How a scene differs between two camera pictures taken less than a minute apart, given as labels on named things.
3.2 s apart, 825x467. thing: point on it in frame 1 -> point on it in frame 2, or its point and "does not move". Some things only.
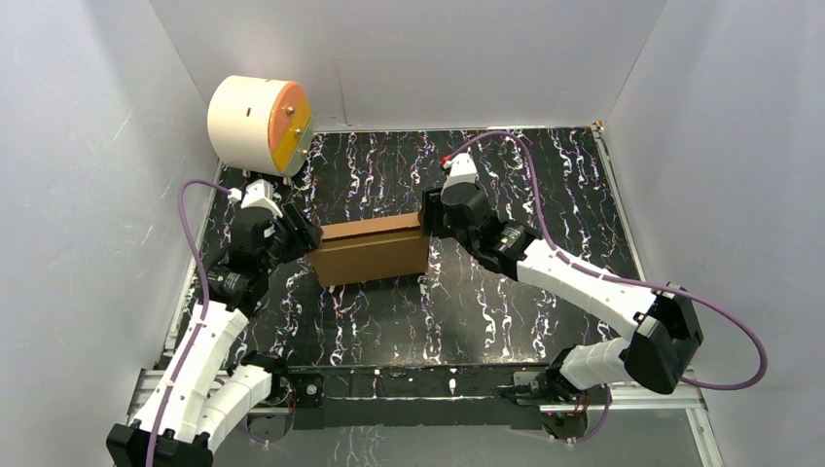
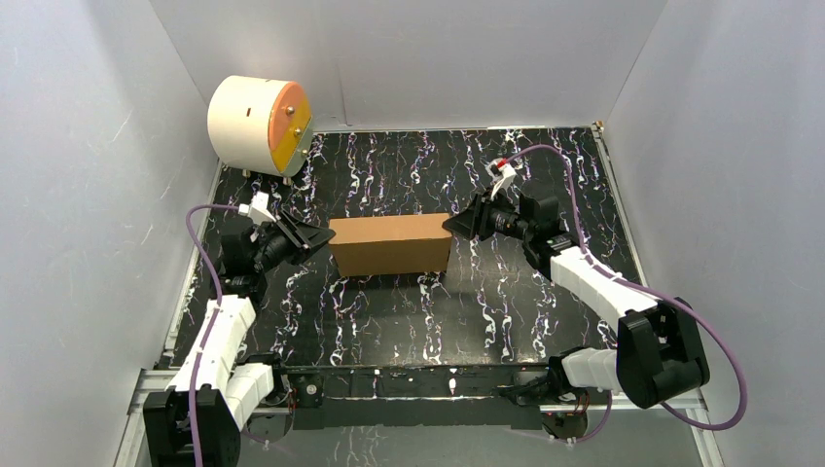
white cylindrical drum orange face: (261, 125) does not move
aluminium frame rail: (151, 390) does not move
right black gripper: (430, 211) -> (474, 220)
